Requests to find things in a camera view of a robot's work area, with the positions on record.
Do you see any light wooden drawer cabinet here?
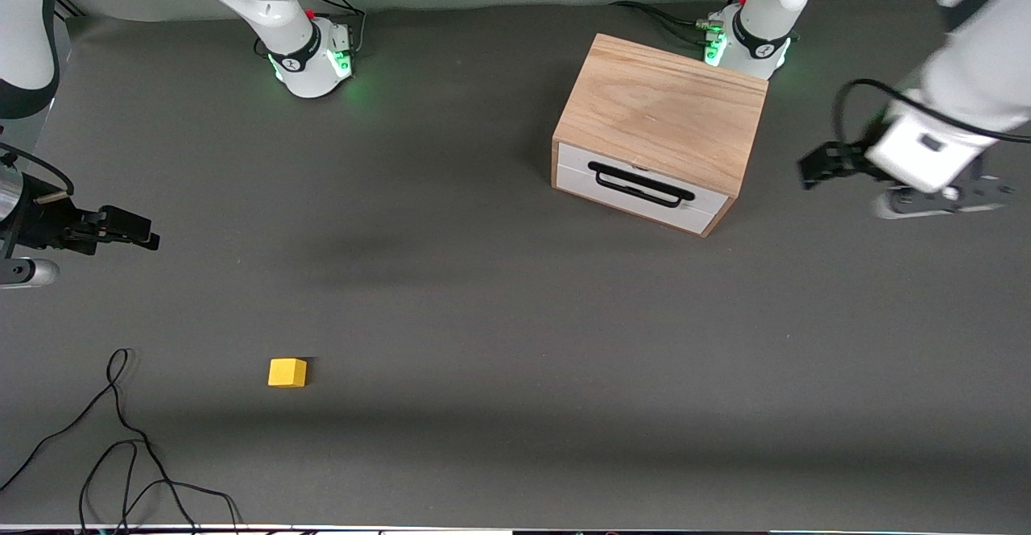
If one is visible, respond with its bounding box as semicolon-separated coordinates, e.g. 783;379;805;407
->
551;33;770;238

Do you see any black right arm wrist cable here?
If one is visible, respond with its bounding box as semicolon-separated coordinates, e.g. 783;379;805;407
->
0;142;75;197

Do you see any black left arm base cable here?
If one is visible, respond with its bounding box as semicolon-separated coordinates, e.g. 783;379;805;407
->
608;0;726;44

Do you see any black arm base cable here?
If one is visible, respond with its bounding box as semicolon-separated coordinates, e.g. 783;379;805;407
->
300;0;368;56
608;0;726;44

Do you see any thin black table cable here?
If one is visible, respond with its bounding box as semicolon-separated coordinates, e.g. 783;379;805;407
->
78;438;243;534
0;348;198;534

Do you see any black left arm wrist cable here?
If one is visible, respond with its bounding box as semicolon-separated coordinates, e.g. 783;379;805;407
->
834;78;1031;146

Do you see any yellow cube block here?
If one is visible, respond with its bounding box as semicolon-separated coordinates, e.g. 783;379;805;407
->
267;358;308;388

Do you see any black right arm base cable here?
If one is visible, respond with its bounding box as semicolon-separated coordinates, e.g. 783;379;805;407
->
300;0;368;56

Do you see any black arm wrist cable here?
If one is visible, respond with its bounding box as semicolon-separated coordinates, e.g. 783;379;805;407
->
834;78;1031;146
0;142;75;197

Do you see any black metal drawer handle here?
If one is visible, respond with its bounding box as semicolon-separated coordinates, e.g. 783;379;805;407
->
587;161;696;209

